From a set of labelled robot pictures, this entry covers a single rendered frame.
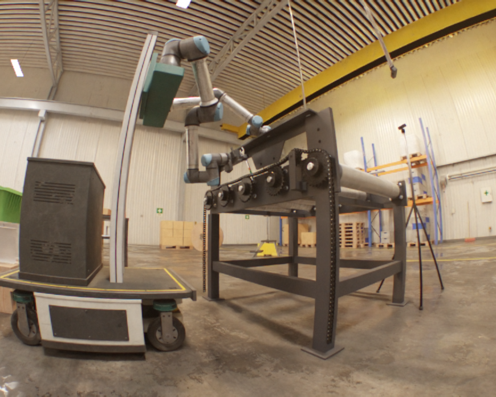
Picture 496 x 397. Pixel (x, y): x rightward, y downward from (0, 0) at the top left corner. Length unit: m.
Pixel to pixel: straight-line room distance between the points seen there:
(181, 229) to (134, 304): 7.92
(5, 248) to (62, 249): 0.84
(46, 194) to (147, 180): 10.64
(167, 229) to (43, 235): 7.81
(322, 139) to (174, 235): 7.98
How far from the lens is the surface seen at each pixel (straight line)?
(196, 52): 1.33
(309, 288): 1.14
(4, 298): 1.71
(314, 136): 1.19
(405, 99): 11.63
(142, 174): 11.66
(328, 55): 11.68
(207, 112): 1.42
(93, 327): 1.04
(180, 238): 8.83
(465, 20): 8.30
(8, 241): 1.82
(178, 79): 1.26
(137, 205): 11.39
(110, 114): 11.90
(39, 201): 1.12
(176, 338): 1.17
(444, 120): 10.75
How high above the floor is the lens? 0.56
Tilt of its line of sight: 9 degrees up
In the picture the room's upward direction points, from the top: straight up
